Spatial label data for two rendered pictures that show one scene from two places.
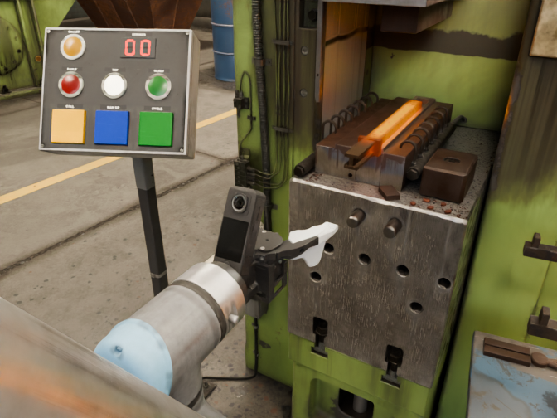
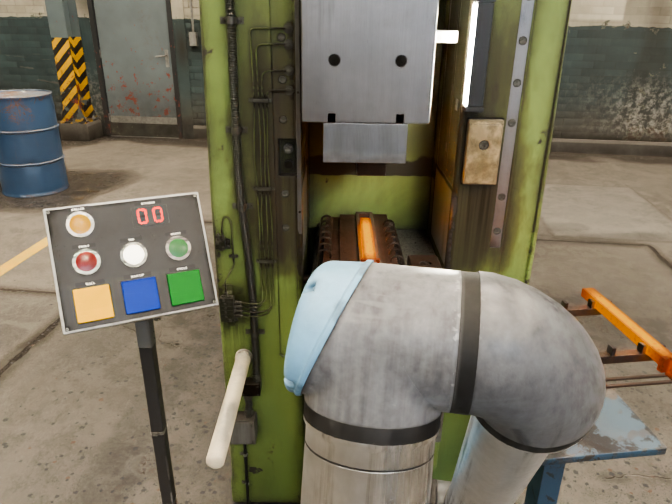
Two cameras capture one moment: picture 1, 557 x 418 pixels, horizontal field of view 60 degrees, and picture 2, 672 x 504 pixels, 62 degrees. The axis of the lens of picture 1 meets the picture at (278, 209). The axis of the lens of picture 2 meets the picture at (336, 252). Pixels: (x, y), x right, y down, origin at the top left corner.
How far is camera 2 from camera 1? 0.63 m
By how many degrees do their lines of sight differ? 27
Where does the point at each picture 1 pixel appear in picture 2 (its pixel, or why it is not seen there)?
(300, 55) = (281, 198)
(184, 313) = not seen: hidden behind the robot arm
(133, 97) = (155, 262)
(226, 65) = (20, 179)
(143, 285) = (66, 463)
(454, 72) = (379, 189)
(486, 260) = not seen: hidden behind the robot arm
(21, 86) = not seen: outside the picture
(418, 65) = (349, 186)
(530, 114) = (466, 221)
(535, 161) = (473, 252)
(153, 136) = (186, 294)
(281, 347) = (274, 465)
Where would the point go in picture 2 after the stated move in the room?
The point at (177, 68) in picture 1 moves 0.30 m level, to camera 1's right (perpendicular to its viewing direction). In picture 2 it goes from (193, 228) to (305, 209)
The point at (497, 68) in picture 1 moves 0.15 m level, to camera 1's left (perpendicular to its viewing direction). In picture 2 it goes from (411, 182) to (373, 188)
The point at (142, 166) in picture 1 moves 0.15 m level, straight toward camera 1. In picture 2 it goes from (148, 324) to (181, 347)
